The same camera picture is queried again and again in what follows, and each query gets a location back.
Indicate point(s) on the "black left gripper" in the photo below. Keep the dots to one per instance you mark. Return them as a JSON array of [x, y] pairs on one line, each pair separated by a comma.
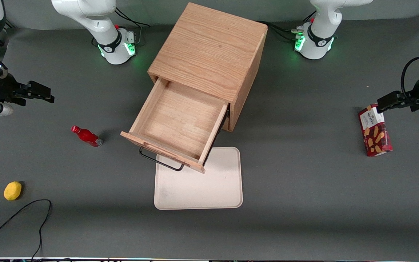
[[417, 89]]

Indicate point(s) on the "red tartan shortbread box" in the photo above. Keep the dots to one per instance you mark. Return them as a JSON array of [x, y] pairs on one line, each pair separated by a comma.
[[376, 136]]

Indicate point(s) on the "red plastic bottle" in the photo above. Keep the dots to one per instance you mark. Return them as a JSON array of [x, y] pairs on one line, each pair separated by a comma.
[[87, 136]]

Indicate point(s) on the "yellow lemon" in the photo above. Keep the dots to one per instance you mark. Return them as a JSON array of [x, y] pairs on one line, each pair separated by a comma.
[[12, 191]]

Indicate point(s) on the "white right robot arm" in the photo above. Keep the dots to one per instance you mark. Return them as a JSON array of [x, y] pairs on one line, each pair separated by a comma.
[[96, 22]]

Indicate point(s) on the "beige plastic tray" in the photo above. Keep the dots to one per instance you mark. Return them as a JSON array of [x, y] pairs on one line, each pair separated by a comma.
[[202, 185]]

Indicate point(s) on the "wooden drawer cabinet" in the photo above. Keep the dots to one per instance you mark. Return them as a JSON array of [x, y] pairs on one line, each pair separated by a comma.
[[209, 47]]

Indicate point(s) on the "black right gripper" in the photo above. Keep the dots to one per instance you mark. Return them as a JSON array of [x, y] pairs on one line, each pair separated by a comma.
[[3, 88]]

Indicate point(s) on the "wooden drawer with shallow tray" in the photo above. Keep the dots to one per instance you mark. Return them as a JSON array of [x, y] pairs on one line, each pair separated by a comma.
[[176, 120]]

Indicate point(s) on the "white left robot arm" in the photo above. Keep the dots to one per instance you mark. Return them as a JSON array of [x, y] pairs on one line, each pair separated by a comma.
[[320, 22]]

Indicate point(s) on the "aluminium frame profile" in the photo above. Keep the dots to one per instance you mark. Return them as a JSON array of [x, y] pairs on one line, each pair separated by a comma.
[[7, 26]]

